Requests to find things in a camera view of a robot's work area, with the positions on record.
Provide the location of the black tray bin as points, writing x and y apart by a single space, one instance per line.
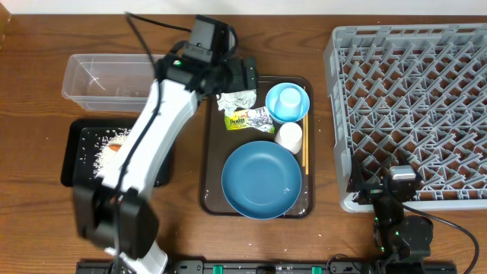
79 153

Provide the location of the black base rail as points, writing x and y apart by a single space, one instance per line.
335 266

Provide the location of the dark blue plate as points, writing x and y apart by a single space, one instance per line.
261 180

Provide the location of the white cup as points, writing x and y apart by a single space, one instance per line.
289 136

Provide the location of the light blue cup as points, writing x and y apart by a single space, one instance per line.
288 104

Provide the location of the yellow silver snack wrapper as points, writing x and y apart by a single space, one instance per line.
258 118

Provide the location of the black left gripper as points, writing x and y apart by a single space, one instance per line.
244 80

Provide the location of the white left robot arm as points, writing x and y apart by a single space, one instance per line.
112 210

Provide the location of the white paper napkin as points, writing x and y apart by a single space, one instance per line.
229 102

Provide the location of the light blue bowl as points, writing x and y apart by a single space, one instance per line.
273 94

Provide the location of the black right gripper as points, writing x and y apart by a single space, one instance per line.
370 191

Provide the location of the wooden chopstick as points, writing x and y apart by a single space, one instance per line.
307 168
303 144

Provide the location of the orange carrot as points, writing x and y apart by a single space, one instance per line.
115 147

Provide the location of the clear plastic bin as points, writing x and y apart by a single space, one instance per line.
108 82

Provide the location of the pile of white rice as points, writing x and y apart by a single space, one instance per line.
103 138

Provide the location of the grey dishwasher rack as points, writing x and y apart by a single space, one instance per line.
413 90

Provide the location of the brown serving tray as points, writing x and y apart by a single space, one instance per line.
219 143

